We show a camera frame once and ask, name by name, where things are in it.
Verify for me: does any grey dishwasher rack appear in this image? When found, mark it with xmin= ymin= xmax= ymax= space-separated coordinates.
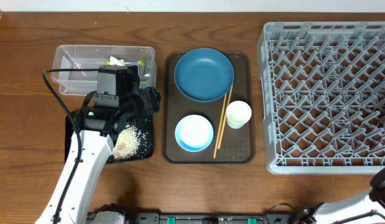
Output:
xmin=257 ymin=22 xmax=385 ymax=174

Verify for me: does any wooden chopstick left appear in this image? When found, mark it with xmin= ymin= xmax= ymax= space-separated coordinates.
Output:
xmin=213 ymin=93 xmax=228 ymax=159

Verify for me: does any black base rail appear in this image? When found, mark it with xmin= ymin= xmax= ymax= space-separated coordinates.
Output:
xmin=86 ymin=203 xmax=292 ymax=224

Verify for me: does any wooden chopstick right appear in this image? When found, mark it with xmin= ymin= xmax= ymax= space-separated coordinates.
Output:
xmin=217 ymin=85 xmax=233 ymax=149

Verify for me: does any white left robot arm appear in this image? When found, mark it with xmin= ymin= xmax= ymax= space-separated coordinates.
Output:
xmin=37 ymin=86 xmax=161 ymax=223

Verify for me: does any white tissue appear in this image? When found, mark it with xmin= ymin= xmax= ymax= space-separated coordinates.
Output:
xmin=109 ymin=57 xmax=126 ymax=67

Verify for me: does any black plastic tray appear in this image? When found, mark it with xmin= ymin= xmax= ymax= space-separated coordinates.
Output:
xmin=72 ymin=106 xmax=153 ymax=164

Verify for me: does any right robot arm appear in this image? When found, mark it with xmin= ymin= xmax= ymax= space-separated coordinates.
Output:
xmin=290 ymin=168 xmax=385 ymax=223

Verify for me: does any green yellow snack wrapper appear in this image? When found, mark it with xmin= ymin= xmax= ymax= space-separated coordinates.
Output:
xmin=105 ymin=60 xmax=145 ymax=78

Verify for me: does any dark blue plate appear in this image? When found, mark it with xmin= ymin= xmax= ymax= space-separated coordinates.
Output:
xmin=174 ymin=48 xmax=235 ymax=102

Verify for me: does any brown serving tray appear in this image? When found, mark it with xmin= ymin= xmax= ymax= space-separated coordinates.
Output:
xmin=162 ymin=52 xmax=256 ymax=164

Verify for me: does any pile of cooked rice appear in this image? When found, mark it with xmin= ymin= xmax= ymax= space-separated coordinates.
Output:
xmin=113 ymin=125 xmax=149 ymax=160

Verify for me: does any light blue bowl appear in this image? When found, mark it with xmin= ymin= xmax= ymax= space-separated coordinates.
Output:
xmin=175 ymin=114 xmax=214 ymax=152

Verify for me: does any cream plastic cup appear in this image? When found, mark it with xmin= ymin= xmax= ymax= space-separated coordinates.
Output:
xmin=226 ymin=101 xmax=252 ymax=129

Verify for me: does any clear plastic waste bin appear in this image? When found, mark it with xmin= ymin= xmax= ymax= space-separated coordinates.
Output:
xmin=51 ymin=45 xmax=157 ymax=96

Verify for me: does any wooden chopstick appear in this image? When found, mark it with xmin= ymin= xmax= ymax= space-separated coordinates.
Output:
xmin=217 ymin=85 xmax=233 ymax=149
xmin=213 ymin=93 xmax=228 ymax=159

